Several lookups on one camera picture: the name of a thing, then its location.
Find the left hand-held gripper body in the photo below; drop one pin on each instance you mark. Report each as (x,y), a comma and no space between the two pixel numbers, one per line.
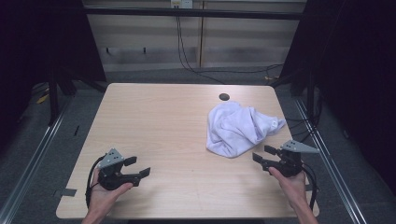
(109,180)

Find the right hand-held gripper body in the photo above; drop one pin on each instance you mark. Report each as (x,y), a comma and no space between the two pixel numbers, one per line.
(291,165)

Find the white printed cloth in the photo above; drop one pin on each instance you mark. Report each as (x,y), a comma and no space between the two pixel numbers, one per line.
(232,130)

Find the person's left hand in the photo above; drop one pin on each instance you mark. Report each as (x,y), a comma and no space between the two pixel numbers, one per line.
(101,197)

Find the person's right hand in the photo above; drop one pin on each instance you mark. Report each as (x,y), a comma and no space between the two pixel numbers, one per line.
(292,188)

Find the grey tape strip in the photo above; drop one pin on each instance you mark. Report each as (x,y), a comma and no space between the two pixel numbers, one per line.
(67,192)
(308,187)

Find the small black floor strip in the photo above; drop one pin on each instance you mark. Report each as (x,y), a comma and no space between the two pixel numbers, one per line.
(76,130)

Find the dark round table grommet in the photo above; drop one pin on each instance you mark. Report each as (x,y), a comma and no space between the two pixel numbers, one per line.
(224,96)

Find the black metal stand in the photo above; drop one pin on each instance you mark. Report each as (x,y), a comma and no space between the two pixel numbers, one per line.
(53,99)

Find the yellow object on floor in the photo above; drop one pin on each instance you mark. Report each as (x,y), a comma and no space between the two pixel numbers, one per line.
(43,99)

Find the dark curtain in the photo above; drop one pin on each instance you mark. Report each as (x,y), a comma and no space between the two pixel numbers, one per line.
(351,62)
(37,40)

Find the black horizontal metal bar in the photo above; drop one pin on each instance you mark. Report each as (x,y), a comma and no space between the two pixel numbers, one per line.
(193,13)

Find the metal floor rail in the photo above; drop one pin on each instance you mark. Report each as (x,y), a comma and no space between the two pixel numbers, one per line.
(31,161)
(330,161)

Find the white wall socket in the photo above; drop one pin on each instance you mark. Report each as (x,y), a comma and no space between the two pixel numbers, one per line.
(182,3)

